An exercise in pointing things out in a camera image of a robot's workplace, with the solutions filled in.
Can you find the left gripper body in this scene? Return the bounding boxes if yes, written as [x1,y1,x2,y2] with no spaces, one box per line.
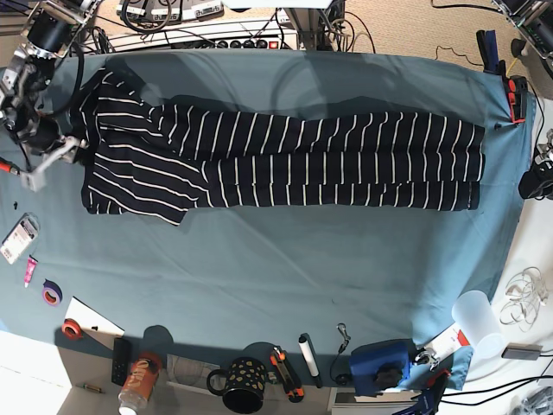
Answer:
[533,129,553,173]

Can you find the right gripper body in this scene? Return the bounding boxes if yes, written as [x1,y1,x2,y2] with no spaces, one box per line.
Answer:
[23,118,63,154]

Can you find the navy white striped t-shirt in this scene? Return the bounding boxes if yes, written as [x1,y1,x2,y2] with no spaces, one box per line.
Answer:
[70,68,486,226]

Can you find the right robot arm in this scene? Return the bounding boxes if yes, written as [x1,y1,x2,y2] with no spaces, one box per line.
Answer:
[1,1,100,156]

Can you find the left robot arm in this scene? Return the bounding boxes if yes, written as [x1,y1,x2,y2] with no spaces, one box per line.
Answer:
[493,0,552,200]

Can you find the orange black table clamp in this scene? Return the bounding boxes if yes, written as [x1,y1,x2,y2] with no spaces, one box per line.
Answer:
[506,75,528,125]

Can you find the clear plastic screw box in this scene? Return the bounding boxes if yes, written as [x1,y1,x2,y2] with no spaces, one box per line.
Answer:
[1,213,40,265]

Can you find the pink glue tube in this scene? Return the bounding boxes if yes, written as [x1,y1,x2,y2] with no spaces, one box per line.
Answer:
[23,256,38,288]

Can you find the blue black clamp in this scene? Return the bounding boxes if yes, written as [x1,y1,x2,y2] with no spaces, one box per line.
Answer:
[476,29,506,77]

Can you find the purple tape roll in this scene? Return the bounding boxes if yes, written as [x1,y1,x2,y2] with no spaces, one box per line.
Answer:
[41,279,63,306]

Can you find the translucent plastic cup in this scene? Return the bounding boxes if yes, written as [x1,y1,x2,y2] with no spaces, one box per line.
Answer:
[451,290,505,359]

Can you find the white paper sheet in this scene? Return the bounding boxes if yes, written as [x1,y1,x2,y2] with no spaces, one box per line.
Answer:
[65,297,124,336]

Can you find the grey small box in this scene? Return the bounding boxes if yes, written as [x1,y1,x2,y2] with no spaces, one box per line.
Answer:
[501,344,542,361]

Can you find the orange tape roll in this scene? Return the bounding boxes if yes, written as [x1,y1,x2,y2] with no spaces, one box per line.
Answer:
[61,318,83,341]

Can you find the white red card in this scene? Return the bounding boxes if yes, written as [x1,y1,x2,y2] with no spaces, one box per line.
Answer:
[424,323,470,361]

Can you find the black remote control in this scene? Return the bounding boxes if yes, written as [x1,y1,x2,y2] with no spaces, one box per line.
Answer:
[111,337,131,386]

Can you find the white power strip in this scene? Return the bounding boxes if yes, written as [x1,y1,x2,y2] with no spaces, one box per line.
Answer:
[109,17,302,52]

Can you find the orange drink bottle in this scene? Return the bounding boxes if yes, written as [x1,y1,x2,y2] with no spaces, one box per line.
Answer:
[118,352,162,415]

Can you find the blue clamp block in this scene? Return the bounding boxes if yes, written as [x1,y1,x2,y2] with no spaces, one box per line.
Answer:
[348,340,412,397]

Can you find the white black marker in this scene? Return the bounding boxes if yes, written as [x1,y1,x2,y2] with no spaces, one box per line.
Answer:
[298,333,323,388]

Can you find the black mug yellow pattern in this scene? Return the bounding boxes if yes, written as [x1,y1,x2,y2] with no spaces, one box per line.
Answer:
[207,357,267,414]

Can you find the orange black utility knife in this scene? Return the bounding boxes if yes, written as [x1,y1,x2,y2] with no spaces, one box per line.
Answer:
[270,346,305,404]

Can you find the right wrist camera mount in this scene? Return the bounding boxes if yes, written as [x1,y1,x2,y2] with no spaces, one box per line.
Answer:
[19,136,89,192]

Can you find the orange handled screwdriver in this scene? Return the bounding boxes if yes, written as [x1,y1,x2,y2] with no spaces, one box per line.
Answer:
[0,159,20,176]

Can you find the white cable bundle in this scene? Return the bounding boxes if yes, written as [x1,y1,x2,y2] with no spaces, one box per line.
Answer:
[499,266,550,334]

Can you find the black lanyard with clip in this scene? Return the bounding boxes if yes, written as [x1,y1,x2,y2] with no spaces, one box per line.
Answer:
[329,322,352,387]

